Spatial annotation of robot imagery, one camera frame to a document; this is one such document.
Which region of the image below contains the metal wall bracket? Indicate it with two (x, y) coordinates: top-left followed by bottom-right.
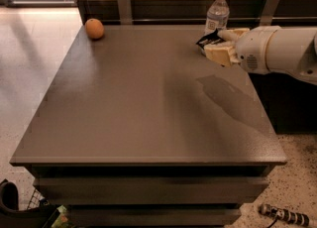
(259, 0), (280, 26)
(117, 0), (133, 25)

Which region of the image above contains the clear plastic water bottle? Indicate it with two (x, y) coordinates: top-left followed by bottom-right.
(204, 0), (230, 35)

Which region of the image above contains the orange fruit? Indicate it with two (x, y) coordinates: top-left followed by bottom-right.
(85, 19), (104, 40)

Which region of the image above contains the black bin with items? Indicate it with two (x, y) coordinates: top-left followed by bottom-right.
(0, 179), (77, 228)

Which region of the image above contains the right metal wall bracket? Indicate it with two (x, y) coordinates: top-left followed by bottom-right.
(259, 0), (280, 26)

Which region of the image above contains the horizontal metal wall rail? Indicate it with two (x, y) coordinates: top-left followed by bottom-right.
(98, 16), (317, 26)

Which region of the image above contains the black rxbar chocolate bar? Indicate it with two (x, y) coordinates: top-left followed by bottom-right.
(196, 30), (223, 49)

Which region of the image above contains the black white striped cable connector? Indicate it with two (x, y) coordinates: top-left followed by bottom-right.
(258, 203), (317, 228)

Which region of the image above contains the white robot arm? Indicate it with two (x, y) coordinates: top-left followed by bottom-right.
(203, 26), (317, 85)

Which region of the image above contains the grey drawer cabinet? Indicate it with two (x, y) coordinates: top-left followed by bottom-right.
(11, 26), (286, 228)

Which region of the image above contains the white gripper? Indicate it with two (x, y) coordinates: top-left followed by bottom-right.
(204, 26), (280, 74)

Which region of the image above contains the left metal wall bracket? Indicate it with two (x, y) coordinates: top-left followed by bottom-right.
(117, 0), (133, 25)

